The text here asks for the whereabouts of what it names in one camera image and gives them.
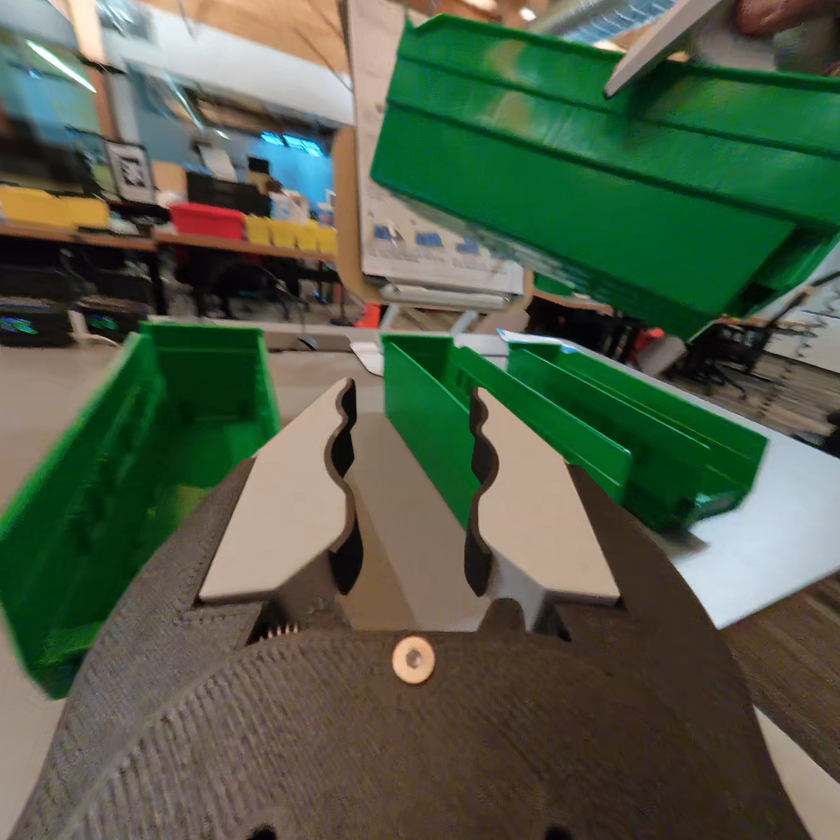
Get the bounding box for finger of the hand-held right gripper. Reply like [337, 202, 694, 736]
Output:
[604, 0, 731, 99]

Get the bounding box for long wooden table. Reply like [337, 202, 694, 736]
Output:
[0, 222, 340, 316]

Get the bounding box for printed instruction sheet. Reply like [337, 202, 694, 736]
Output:
[346, 0, 527, 294]

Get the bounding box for black battery charger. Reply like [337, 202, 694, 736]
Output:
[73, 298, 151, 343]
[0, 297, 72, 349]

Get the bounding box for black and white tag sign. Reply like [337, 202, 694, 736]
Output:
[105, 141, 156, 204]

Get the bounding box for person's right hand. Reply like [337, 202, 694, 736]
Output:
[731, 0, 840, 38]

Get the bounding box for red bin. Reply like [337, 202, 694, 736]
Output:
[169, 202, 248, 239]

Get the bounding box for green plastic bin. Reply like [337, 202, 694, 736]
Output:
[0, 322, 283, 701]
[381, 333, 634, 531]
[507, 341, 769, 534]
[369, 14, 840, 343]

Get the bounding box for large yellow bin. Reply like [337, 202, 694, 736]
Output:
[0, 185, 110, 228]

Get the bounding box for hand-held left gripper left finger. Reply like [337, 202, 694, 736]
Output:
[198, 377, 365, 608]

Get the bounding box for white cable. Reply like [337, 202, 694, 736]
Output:
[67, 310, 124, 347]

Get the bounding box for white paper sheet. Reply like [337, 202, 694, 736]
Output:
[495, 327, 580, 354]

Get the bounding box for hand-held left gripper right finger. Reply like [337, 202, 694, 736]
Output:
[463, 387, 622, 623]

